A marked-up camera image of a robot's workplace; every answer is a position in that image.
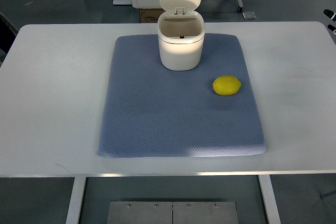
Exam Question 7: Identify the black object at right edge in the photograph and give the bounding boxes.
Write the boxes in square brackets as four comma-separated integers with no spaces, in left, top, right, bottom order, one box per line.
[323,9,336,35]

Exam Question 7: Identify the metal base plate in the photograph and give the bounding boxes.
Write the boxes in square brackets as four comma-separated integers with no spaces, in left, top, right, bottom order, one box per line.
[107,201,238,223]

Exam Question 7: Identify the dark chair at left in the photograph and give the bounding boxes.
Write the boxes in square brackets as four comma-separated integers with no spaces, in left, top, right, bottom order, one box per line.
[1,13,18,65]

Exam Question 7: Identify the white trash bin with lid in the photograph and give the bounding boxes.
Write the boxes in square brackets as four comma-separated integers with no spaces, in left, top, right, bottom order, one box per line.
[157,0,205,71]

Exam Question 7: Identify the grey floor plate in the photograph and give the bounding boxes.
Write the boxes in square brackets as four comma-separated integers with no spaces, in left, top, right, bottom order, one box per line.
[242,12,257,20]

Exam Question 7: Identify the left white table leg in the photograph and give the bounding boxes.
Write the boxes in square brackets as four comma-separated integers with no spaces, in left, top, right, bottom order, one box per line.
[66,176,86,224]

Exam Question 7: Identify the cardboard box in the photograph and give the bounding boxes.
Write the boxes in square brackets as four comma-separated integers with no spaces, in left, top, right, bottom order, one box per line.
[139,8,165,23]

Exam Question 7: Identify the white table leg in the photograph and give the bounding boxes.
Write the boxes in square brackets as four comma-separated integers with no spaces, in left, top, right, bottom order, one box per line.
[66,176,86,224]
[258,175,281,224]

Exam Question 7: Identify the yellow lemon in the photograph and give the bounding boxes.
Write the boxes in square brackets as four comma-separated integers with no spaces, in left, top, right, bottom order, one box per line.
[212,76,242,96]

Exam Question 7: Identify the blue textured mat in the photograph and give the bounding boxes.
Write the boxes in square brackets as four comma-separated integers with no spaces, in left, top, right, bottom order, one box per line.
[98,33,267,158]

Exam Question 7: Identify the right white table leg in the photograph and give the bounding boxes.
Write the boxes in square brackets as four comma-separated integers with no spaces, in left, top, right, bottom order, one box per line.
[258,175,281,224]

